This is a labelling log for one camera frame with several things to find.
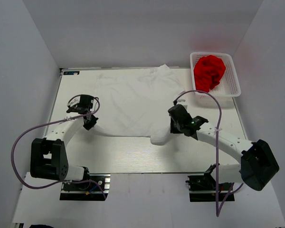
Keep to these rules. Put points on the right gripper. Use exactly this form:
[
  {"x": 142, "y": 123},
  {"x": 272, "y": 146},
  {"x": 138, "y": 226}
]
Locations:
[{"x": 173, "y": 129}]

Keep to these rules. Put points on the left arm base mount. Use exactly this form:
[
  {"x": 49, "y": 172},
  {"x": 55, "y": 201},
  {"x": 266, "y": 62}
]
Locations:
[{"x": 90, "y": 191}]

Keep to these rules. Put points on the white t shirt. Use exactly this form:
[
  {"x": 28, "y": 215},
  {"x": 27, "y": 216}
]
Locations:
[{"x": 137, "y": 106}]

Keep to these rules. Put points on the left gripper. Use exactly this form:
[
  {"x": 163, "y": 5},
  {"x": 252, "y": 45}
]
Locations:
[{"x": 93, "y": 121}]

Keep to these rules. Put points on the blue label sticker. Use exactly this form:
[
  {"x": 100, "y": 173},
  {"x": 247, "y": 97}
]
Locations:
[{"x": 71, "y": 72}]

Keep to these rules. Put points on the white plastic basket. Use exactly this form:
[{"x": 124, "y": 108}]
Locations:
[{"x": 229, "y": 85}]

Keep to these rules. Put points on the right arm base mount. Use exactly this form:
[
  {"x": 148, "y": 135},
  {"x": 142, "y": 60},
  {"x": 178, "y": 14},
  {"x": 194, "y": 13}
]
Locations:
[{"x": 202, "y": 188}]

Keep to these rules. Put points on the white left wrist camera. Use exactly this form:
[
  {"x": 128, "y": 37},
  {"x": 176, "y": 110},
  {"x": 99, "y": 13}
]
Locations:
[{"x": 73, "y": 101}]

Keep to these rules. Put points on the red t shirt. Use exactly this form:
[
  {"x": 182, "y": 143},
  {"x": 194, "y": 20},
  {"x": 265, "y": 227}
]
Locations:
[{"x": 208, "y": 72}]

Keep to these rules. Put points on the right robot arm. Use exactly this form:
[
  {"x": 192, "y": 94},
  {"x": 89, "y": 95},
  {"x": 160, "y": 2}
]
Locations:
[{"x": 256, "y": 164}]

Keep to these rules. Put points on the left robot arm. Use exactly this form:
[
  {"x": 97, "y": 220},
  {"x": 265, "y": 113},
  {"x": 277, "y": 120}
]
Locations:
[{"x": 48, "y": 155}]

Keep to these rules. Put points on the dark blue object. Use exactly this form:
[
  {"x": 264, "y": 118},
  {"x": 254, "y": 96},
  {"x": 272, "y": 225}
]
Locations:
[{"x": 40, "y": 226}]

